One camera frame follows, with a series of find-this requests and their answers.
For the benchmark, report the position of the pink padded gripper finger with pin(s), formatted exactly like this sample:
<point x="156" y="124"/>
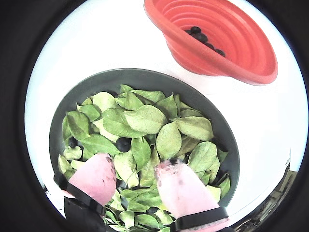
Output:
<point x="183" y="191"/>
<point x="96" y="178"/>

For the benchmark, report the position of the dark grey bowl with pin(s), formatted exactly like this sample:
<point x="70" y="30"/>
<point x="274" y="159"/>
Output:
<point x="144" y="77"/>

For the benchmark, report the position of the red collapsible cup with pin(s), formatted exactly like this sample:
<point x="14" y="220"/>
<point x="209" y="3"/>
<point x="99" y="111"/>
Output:
<point x="241" y="36"/>

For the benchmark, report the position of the green leaf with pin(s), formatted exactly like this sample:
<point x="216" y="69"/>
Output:
<point x="146" y="118"/>
<point x="116" y="124"/>
<point x="99" y="144"/>
<point x="195" y="128"/>
<point x="125" y="166"/>
<point x="90" y="112"/>
<point x="150" y="95"/>
<point x="167" y="106"/>
<point x="103" y="101"/>
<point x="125" y="88"/>
<point x="72" y="153"/>
<point x="204" y="157"/>
<point x="169" y="140"/>
<point x="77" y="124"/>
<point x="141" y="152"/>
<point x="131" y="101"/>

